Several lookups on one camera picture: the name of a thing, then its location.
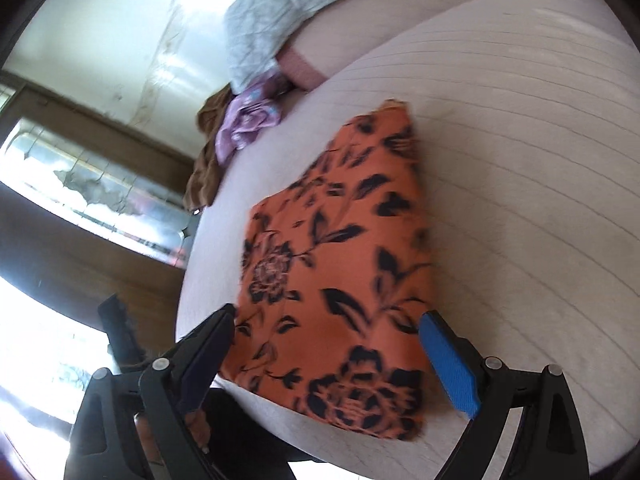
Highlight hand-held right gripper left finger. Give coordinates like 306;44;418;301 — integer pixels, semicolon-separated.
62;303;237;480

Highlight person's left hand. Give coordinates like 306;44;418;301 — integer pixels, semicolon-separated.
184;407;213;457

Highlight white blanket with pink border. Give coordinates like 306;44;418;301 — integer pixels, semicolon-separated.
276;0;558;92

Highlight bed with white cover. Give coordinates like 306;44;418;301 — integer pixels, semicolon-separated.
175;0;640;480

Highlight orange floral garment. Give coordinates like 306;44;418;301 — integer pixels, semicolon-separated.
217;100;437;443

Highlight brown cloth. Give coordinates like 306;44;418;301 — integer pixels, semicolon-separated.
181;86;237;212

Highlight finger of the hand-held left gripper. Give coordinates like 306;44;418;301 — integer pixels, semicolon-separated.
97;294;143;368

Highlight purple patterned cloth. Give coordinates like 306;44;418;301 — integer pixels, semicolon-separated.
214;71;292;167

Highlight grey crumpled cloth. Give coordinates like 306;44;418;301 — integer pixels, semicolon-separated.
223;0;453;92

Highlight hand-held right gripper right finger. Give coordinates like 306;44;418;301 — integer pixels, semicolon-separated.
418;310;592;480

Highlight window with wooden frame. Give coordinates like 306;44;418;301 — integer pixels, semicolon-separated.
0;72;198;411

